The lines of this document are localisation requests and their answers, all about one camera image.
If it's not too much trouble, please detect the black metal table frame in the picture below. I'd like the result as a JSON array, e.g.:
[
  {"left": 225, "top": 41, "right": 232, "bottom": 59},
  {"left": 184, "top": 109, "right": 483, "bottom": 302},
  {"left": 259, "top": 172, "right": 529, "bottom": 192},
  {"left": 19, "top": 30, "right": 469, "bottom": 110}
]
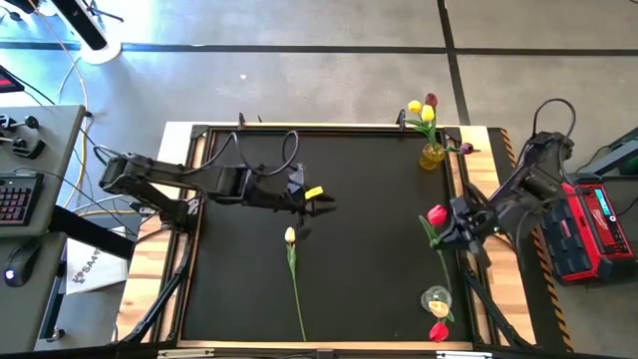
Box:
[{"left": 149, "top": 123, "right": 532, "bottom": 350}]

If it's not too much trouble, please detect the grey desk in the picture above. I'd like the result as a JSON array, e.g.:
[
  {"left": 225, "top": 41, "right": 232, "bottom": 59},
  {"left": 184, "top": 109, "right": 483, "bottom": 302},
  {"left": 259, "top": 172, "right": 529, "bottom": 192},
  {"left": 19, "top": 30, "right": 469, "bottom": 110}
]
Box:
[
  {"left": 0, "top": 104, "right": 87, "bottom": 238},
  {"left": 0, "top": 231, "right": 69, "bottom": 355}
]

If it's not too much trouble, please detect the black desk clamp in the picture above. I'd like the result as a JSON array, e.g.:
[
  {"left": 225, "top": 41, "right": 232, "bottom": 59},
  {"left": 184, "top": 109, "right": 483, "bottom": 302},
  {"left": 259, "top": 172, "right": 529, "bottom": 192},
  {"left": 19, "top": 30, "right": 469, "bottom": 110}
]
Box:
[{"left": 12, "top": 138, "right": 47, "bottom": 160}]

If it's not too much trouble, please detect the amber glass vase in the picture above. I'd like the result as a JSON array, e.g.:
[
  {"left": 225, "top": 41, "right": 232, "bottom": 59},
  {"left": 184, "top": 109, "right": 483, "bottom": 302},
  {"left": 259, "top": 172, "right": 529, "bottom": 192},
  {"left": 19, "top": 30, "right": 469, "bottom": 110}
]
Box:
[{"left": 419, "top": 143, "right": 447, "bottom": 173}]

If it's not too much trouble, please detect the black computer keyboard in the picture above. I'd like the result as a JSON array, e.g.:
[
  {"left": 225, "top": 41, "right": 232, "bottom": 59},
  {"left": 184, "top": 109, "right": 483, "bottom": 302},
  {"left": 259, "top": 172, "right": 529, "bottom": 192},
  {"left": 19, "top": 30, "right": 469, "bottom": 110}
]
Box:
[{"left": 0, "top": 172, "right": 45, "bottom": 226}]

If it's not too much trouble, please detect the black knob lever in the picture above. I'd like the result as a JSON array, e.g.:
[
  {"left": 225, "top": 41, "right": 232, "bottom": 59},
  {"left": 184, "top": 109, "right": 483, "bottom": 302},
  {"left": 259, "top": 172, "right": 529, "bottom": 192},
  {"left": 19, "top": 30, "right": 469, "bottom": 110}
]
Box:
[{"left": 0, "top": 113, "right": 41, "bottom": 134}]

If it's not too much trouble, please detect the black computer mouse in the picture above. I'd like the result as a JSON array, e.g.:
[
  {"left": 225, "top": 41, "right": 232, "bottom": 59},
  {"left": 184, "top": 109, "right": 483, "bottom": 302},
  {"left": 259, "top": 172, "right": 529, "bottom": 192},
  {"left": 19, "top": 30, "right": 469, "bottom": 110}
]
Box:
[{"left": 3, "top": 238, "right": 42, "bottom": 288}]

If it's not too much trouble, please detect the red portable power station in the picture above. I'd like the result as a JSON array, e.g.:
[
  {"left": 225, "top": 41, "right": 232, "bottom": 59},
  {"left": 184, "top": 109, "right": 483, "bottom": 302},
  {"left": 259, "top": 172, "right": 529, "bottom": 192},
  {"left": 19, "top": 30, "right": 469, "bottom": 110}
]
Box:
[{"left": 540, "top": 181, "right": 637, "bottom": 285}]

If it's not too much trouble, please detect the black metal beam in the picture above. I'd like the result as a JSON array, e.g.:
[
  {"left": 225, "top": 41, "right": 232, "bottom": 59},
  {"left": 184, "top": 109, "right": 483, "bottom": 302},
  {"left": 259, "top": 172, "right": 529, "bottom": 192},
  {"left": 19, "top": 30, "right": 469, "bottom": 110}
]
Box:
[{"left": 49, "top": 206, "right": 136, "bottom": 260}]

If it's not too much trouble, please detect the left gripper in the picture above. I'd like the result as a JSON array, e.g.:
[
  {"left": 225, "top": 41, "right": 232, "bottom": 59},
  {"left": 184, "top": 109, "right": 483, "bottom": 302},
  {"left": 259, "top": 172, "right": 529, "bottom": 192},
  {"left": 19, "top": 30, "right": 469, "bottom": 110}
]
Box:
[{"left": 253, "top": 168, "right": 338, "bottom": 218}]

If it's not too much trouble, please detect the silver metal bracket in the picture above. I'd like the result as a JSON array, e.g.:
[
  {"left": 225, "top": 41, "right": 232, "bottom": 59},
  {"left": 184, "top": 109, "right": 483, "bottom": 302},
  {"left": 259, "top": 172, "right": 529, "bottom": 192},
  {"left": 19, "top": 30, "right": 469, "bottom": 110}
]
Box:
[
  {"left": 436, "top": 350, "right": 494, "bottom": 359},
  {"left": 157, "top": 348, "right": 215, "bottom": 359}
]

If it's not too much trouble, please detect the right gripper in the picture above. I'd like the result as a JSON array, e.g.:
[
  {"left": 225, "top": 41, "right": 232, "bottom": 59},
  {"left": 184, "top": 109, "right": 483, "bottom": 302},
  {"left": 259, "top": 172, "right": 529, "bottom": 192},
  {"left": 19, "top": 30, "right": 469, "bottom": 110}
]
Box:
[{"left": 429, "top": 195, "right": 500, "bottom": 251}]

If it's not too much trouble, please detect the black panel with hazard stripes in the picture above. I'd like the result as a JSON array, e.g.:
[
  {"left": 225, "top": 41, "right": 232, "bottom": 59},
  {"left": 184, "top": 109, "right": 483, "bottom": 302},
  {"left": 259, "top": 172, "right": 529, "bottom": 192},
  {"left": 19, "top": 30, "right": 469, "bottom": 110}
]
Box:
[{"left": 487, "top": 127, "right": 574, "bottom": 353}]

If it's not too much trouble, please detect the grey equipment case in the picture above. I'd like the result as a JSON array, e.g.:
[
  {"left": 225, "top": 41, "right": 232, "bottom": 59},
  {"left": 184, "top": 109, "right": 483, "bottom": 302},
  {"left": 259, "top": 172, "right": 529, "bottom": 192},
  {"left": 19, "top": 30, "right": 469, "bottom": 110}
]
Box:
[{"left": 577, "top": 127, "right": 638, "bottom": 177}]

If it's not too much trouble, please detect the yellow artificial tulip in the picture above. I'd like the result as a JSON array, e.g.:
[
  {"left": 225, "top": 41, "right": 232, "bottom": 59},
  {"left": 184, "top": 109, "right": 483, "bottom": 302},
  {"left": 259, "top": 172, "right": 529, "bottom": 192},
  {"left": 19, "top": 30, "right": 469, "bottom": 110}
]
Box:
[
  {"left": 404, "top": 99, "right": 438, "bottom": 149},
  {"left": 420, "top": 104, "right": 440, "bottom": 151}
]

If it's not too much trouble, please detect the dark maroon artificial tulip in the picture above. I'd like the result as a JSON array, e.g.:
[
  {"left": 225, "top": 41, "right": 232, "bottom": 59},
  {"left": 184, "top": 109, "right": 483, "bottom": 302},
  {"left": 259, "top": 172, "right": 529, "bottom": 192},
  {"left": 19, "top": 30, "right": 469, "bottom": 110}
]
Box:
[
  {"left": 425, "top": 92, "right": 441, "bottom": 151},
  {"left": 441, "top": 142, "right": 482, "bottom": 156}
]

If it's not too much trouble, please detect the red artificial tulip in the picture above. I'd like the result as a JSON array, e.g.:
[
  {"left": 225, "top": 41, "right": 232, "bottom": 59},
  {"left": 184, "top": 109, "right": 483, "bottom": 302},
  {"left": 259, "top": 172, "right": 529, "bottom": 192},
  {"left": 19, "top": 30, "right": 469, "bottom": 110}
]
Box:
[
  {"left": 428, "top": 298, "right": 456, "bottom": 344},
  {"left": 418, "top": 203, "right": 454, "bottom": 295}
]

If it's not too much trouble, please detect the yellow floor cable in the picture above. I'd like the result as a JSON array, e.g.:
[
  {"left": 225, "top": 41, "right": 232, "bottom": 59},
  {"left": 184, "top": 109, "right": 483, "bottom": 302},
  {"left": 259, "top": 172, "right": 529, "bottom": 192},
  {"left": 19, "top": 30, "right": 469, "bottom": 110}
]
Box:
[{"left": 27, "top": 0, "right": 91, "bottom": 210}]

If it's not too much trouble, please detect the dark monitor screen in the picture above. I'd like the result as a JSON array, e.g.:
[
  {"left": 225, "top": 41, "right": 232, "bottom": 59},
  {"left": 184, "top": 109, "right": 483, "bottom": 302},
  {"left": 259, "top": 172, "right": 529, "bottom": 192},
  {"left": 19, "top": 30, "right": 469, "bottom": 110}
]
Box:
[{"left": 0, "top": 64, "right": 25, "bottom": 95}]

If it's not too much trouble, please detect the white pedestal stand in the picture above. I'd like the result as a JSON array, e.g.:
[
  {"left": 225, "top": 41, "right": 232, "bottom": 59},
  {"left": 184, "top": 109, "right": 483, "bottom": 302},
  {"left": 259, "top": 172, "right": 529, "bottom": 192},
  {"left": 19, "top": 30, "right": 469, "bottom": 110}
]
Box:
[{"left": 52, "top": 0, "right": 124, "bottom": 65}]

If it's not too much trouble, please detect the clear glass vase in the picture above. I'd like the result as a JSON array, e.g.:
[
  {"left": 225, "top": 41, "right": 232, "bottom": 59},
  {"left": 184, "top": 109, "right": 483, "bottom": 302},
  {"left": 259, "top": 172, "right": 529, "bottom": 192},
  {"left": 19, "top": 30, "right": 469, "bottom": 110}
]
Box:
[{"left": 421, "top": 284, "right": 454, "bottom": 314}]

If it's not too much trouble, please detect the black table mat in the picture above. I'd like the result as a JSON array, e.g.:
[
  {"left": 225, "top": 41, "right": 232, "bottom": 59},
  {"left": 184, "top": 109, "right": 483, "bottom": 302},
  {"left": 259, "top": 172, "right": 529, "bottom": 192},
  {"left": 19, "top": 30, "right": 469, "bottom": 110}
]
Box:
[{"left": 179, "top": 130, "right": 471, "bottom": 344}]

